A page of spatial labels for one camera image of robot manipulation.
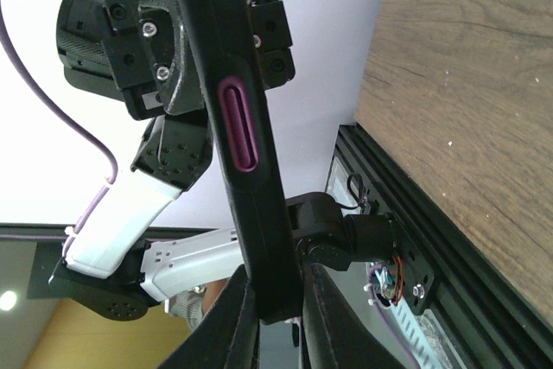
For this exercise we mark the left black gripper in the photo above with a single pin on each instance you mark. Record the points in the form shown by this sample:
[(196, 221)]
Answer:
[(134, 51)]

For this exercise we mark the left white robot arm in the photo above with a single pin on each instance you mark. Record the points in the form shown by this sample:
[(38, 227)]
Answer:
[(197, 72)]

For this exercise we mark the black aluminium frame rail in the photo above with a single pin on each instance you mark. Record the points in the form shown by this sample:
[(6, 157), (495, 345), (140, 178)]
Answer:
[(464, 307)]

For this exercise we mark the black phone case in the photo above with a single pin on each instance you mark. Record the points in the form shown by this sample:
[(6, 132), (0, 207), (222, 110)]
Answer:
[(222, 42)]

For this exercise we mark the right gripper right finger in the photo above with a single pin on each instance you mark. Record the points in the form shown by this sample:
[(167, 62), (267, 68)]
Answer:
[(331, 334)]

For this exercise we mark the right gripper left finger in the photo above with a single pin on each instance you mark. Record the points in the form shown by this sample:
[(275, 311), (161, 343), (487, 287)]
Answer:
[(228, 336)]

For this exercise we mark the maroon phone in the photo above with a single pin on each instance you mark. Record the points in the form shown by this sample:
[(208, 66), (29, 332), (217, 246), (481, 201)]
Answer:
[(235, 110)]

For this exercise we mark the light blue slotted cable duct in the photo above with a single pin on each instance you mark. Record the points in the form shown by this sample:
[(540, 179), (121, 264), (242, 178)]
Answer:
[(420, 337)]

